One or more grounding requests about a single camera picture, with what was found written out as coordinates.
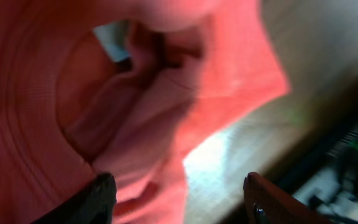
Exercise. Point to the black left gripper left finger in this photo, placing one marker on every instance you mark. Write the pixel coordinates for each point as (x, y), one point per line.
(92, 205)

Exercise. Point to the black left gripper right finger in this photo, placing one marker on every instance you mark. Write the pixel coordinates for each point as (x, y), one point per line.
(278, 206)

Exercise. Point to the red orange t-shirt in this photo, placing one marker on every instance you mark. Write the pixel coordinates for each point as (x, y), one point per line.
(122, 87)

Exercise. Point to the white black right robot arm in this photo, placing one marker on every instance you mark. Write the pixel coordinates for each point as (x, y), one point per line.
(332, 191)

